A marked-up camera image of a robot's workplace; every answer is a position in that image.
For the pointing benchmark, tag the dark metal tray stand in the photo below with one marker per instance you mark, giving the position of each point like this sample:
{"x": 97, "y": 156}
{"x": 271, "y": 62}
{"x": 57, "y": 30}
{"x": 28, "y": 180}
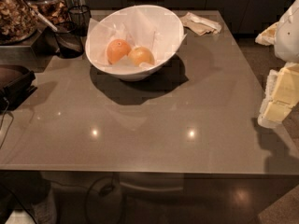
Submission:
{"x": 33, "y": 53}

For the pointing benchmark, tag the black device at left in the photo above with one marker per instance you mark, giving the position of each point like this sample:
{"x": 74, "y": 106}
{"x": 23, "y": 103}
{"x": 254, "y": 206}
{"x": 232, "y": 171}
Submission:
{"x": 16, "y": 85}

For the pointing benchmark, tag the white bowl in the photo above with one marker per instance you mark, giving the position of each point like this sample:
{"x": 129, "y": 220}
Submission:
{"x": 134, "y": 73}

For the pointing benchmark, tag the large glass snack jar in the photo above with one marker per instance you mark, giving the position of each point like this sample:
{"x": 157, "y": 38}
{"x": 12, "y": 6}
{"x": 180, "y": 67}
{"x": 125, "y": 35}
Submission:
{"x": 17, "y": 22}

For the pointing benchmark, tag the white paper liner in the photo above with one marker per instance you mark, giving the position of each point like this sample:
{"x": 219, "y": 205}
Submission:
{"x": 155, "y": 28}

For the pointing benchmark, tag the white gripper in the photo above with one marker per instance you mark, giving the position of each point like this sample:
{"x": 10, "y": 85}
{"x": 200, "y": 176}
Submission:
{"x": 288, "y": 36}

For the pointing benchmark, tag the yellowish orange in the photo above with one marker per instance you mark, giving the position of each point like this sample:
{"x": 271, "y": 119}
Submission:
{"x": 141, "y": 55}

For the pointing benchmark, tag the black wire mesh cup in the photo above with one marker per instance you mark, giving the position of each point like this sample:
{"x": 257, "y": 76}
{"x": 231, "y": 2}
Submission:
{"x": 80, "y": 15}

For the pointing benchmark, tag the smaller glass snack jar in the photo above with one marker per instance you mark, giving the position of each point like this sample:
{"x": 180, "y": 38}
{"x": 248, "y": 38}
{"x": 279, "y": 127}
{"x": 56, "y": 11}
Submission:
{"x": 55, "y": 11}

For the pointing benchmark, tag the left orange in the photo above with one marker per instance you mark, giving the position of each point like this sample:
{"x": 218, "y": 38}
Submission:
{"x": 116, "y": 49}

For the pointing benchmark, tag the crumpled paper napkin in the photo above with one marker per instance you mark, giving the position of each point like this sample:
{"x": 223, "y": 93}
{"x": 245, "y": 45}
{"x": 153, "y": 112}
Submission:
{"x": 200, "y": 25}

